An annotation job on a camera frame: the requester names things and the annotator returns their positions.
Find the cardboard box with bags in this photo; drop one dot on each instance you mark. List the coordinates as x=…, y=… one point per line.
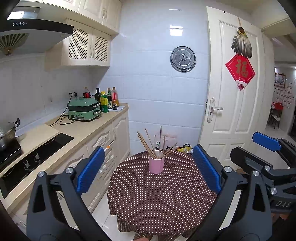
x=186, y=148

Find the cream kitchen base cabinets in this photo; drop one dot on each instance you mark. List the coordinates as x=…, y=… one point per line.
x=110, y=131

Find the brown polka dot tablecloth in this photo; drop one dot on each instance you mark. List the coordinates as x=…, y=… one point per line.
x=168, y=205

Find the round metal steamer tray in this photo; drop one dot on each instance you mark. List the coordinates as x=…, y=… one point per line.
x=183, y=59

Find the black induction cooktop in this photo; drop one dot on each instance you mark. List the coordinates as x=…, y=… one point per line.
x=26, y=165

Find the black range hood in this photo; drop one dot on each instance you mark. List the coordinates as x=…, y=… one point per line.
x=24, y=33

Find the green electric cooker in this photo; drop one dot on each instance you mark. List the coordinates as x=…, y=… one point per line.
x=84, y=109

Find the dark olive oil bottle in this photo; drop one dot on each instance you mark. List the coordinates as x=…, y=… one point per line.
x=97, y=95

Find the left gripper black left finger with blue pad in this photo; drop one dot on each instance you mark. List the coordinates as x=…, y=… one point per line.
x=45, y=218

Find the pink cup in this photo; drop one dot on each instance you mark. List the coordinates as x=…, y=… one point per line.
x=156, y=162

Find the orange oil bottle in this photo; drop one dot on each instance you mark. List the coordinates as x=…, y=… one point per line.
x=115, y=100

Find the cream upper wall cabinets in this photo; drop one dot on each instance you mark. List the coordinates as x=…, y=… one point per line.
x=94, y=23

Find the white rice bag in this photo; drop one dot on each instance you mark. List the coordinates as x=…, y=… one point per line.
x=170, y=141

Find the feather fan wall hanging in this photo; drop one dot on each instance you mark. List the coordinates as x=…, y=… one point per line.
x=241, y=45

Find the dark soy sauce bottle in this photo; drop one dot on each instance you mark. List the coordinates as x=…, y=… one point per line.
x=109, y=98

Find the cola bottle red label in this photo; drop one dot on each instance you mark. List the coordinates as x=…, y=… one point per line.
x=86, y=93

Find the silver door handle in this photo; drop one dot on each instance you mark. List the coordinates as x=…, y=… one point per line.
x=211, y=110

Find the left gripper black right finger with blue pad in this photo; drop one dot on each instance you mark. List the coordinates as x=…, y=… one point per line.
x=252, y=218

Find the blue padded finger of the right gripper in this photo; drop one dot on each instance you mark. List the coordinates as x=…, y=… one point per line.
x=265, y=141

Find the white panel door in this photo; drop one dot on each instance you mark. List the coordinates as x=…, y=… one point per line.
x=235, y=124

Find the yellow green label bottle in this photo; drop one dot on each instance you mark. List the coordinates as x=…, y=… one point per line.
x=104, y=102

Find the metal wok pot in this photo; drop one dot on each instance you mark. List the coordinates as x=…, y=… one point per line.
x=8, y=132

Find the red fu paper decoration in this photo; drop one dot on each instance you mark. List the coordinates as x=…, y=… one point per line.
x=241, y=70

